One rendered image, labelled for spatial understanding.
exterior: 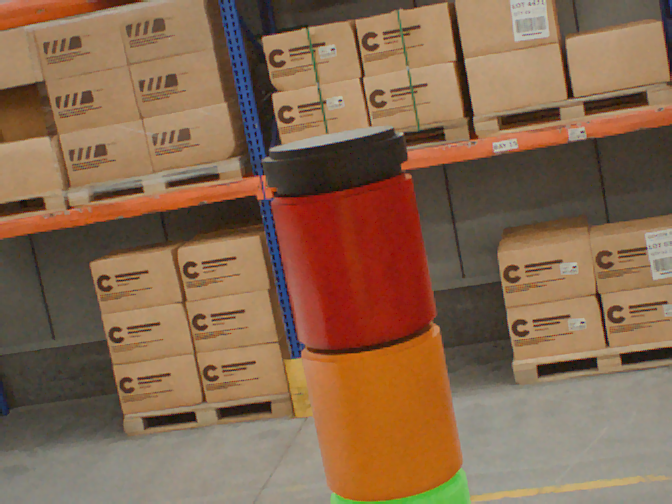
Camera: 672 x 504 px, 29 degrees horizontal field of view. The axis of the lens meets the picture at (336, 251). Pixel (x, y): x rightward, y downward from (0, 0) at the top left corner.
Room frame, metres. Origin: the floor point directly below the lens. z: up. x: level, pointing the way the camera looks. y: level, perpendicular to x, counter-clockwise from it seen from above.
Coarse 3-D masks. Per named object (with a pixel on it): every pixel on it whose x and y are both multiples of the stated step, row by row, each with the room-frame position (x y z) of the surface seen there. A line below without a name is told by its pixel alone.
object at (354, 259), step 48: (336, 192) 0.42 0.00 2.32; (384, 192) 0.42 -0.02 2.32; (288, 240) 0.43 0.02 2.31; (336, 240) 0.42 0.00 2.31; (384, 240) 0.42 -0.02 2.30; (288, 288) 0.44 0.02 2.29; (336, 288) 0.42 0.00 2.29; (384, 288) 0.42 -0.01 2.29; (336, 336) 0.42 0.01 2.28; (384, 336) 0.42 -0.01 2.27
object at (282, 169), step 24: (288, 144) 0.45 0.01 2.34; (312, 144) 0.43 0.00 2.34; (336, 144) 0.42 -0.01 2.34; (360, 144) 0.42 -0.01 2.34; (384, 144) 0.43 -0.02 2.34; (264, 168) 0.44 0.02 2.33; (288, 168) 0.42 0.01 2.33; (312, 168) 0.42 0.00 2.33; (336, 168) 0.42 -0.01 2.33; (360, 168) 0.42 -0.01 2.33; (384, 168) 0.42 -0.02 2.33; (288, 192) 0.43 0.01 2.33; (312, 192) 0.42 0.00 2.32
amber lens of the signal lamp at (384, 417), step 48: (432, 336) 0.43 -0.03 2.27; (336, 384) 0.42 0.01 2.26; (384, 384) 0.42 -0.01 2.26; (432, 384) 0.43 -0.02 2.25; (336, 432) 0.43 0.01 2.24; (384, 432) 0.42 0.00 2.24; (432, 432) 0.42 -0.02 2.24; (336, 480) 0.43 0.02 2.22; (384, 480) 0.42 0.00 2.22; (432, 480) 0.42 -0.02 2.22
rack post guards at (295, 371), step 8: (288, 360) 8.15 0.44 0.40; (296, 360) 8.14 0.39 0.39; (288, 368) 8.15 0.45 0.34; (296, 368) 8.14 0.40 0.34; (288, 376) 8.17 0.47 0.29; (296, 376) 8.14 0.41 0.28; (304, 376) 8.13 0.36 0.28; (296, 384) 8.14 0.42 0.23; (304, 384) 8.13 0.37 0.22; (296, 392) 8.15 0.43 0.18; (304, 392) 8.13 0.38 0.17; (296, 400) 8.15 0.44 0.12; (304, 400) 8.14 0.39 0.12; (296, 408) 8.15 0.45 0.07; (304, 408) 8.14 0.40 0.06; (296, 416) 8.17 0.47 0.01; (304, 416) 8.14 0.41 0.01
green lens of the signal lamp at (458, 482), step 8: (464, 472) 0.44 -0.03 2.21; (448, 480) 0.43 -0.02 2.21; (456, 480) 0.43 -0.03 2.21; (464, 480) 0.44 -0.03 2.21; (440, 488) 0.43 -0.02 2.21; (448, 488) 0.43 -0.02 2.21; (456, 488) 0.43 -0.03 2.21; (464, 488) 0.43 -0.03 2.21; (336, 496) 0.44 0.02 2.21; (416, 496) 0.42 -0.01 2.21; (424, 496) 0.42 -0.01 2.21; (432, 496) 0.42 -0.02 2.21; (440, 496) 0.43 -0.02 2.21; (448, 496) 0.42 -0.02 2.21; (456, 496) 0.43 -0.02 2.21; (464, 496) 0.43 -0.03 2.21
